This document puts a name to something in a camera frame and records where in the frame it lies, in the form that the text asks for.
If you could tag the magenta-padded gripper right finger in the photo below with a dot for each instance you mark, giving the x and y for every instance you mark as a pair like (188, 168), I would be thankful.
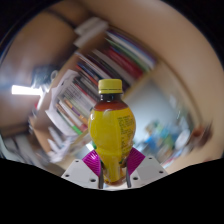
(150, 170)

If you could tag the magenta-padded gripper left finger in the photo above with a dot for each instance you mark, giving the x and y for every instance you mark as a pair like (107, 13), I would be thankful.
(76, 173)

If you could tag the yellow drink bottle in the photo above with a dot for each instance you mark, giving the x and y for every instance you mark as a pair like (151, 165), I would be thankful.
(111, 133)

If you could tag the white ceiling tube light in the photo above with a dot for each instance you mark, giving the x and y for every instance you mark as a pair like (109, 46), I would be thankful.
(26, 90)

